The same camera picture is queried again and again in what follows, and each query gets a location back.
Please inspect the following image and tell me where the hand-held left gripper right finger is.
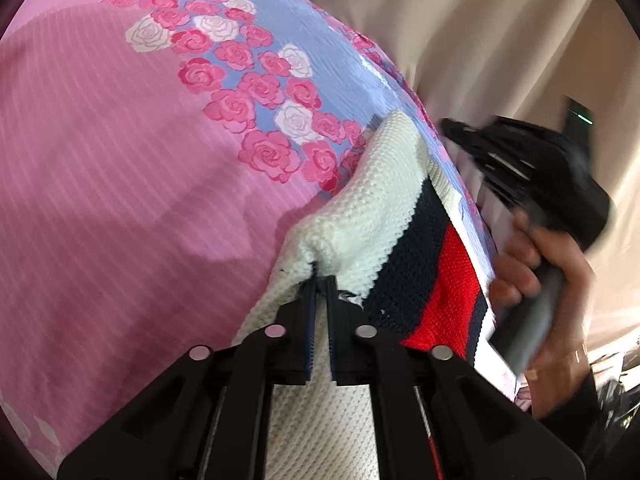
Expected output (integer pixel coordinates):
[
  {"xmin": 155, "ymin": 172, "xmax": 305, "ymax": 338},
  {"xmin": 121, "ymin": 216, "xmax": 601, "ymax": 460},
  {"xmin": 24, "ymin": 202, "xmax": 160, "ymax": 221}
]
[{"xmin": 325, "ymin": 275, "xmax": 587, "ymax": 480}]

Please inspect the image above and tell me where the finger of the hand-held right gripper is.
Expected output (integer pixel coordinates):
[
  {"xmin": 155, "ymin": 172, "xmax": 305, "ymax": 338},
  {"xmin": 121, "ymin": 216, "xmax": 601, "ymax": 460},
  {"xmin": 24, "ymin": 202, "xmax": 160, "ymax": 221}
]
[{"xmin": 442, "ymin": 117, "xmax": 497, "ymax": 160}]

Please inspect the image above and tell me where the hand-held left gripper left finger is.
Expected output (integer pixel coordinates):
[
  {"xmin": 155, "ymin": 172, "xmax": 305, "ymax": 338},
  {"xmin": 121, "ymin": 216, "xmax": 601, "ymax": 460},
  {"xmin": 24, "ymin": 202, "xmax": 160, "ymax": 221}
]
[{"xmin": 57, "ymin": 279, "xmax": 321, "ymax": 480}]

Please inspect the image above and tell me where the white navy red knit sweater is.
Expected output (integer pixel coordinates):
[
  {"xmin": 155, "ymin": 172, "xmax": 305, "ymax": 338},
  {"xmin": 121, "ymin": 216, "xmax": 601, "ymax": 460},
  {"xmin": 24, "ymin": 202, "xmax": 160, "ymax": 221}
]
[{"xmin": 232, "ymin": 110, "xmax": 501, "ymax": 480}]

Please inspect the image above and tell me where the person's right forearm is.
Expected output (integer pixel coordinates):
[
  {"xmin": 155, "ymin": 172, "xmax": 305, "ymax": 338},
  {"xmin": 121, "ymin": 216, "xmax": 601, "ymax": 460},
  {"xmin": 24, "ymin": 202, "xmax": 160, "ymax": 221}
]
[{"xmin": 529, "ymin": 340, "xmax": 610, "ymax": 463}]

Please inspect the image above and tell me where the person's right hand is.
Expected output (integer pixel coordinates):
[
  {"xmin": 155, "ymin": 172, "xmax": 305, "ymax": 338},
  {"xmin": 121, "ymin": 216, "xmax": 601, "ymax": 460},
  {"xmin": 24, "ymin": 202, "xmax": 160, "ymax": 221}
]
[{"xmin": 488, "ymin": 209, "xmax": 597, "ymax": 372}]

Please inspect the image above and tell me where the beige curtain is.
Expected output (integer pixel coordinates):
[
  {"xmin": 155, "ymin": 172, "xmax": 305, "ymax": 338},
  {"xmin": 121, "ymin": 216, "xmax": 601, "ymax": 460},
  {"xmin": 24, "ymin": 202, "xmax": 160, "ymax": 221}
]
[{"xmin": 260, "ymin": 0, "xmax": 640, "ymax": 343}]

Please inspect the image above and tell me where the black shiny bag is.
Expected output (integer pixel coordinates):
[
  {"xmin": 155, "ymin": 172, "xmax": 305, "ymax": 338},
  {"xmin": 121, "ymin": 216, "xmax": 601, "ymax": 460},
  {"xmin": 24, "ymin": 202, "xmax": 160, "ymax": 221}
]
[{"xmin": 585, "ymin": 345, "xmax": 640, "ymax": 461}]

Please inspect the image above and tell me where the pink floral bed sheet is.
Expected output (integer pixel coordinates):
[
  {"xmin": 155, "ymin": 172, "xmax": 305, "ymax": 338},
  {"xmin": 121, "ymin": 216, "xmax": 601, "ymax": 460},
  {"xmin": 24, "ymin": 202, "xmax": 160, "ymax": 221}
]
[{"xmin": 0, "ymin": 0, "xmax": 523, "ymax": 467}]

